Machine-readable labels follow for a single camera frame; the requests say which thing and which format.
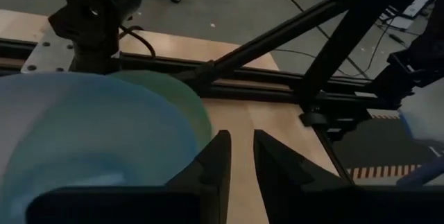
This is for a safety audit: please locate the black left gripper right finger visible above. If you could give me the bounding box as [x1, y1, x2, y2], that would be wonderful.
[253, 129, 350, 224]

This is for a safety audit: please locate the white power strip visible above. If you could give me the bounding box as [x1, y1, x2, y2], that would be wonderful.
[379, 0, 441, 31]

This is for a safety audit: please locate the large green plastic bowl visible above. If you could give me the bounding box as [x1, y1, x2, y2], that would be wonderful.
[107, 70, 213, 152]

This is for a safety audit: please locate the stack of bowls, pink top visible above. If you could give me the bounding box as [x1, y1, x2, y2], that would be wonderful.
[0, 72, 200, 224]

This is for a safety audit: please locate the black mat with striped edge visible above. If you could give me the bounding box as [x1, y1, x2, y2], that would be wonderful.
[331, 112, 444, 187]

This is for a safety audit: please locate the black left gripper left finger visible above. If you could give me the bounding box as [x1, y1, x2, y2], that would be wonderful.
[165, 129, 232, 224]

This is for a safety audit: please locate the black arm base cable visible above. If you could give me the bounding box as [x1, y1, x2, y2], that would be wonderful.
[119, 25, 157, 59]

